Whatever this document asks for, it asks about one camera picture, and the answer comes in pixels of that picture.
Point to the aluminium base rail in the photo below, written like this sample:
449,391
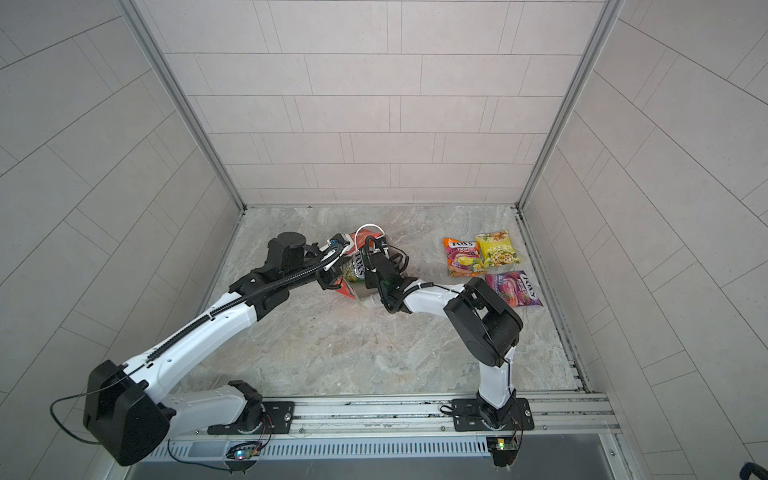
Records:
388,415

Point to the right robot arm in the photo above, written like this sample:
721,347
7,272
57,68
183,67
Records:
486,324

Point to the left green circuit board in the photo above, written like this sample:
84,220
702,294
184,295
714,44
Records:
246,451

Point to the yellow snack packet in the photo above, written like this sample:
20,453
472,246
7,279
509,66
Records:
496,249

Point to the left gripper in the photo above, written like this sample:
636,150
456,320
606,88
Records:
332,275

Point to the purple pink candy packet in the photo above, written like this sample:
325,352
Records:
514,288

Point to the right aluminium corner post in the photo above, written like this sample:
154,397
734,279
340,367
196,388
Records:
605,22

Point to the aluminium corner post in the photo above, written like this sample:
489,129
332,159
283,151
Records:
150,48
605,22

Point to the red paper gift bag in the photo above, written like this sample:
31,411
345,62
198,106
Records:
352,283

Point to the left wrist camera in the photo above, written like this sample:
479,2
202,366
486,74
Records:
342,243

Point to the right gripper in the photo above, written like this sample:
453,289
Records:
370,281

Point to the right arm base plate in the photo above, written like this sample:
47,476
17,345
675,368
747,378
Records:
476,415

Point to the left aluminium corner post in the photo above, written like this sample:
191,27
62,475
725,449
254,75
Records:
150,48

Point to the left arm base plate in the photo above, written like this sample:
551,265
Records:
270,417

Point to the orange Fox's candy packet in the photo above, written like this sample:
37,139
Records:
463,258

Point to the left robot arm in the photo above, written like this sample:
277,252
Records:
128,407

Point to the right circuit board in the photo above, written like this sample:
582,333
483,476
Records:
503,450

